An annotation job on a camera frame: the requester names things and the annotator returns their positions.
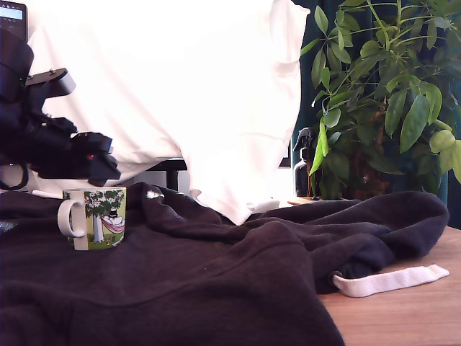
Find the green illustrated coffee mug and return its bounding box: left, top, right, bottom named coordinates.
left=57, top=186, right=128, bottom=252

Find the white stick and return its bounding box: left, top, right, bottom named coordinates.
left=31, top=189, right=64, bottom=200

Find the black monitor stand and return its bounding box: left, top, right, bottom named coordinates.
left=146, top=158, right=189, bottom=192

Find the white draped cloth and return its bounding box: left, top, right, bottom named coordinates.
left=25, top=0, right=311, bottom=226

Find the black hoodie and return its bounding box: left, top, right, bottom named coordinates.
left=0, top=182, right=450, bottom=346

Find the black computer monitor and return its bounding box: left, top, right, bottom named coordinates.
left=0, top=1, right=29, bottom=46

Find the dark glass spray bottle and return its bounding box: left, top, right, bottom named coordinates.
left=292, top=127, right=322, bottom=199

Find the wooden board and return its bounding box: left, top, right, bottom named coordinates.
left=287, top=196, right=347, bottom=208

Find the green leafy houseplant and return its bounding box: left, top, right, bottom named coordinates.
left=300, top=0, right=461, bottom=201

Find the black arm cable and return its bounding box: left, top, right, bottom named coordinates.
left=0, top=164, right=30, bottom=192

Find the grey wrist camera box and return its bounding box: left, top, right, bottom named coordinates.
left=24, top=67, right=77, bottom=98

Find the white hoodie drawstring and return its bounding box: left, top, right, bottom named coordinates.
left=333, top=264, right=450, bottom=299

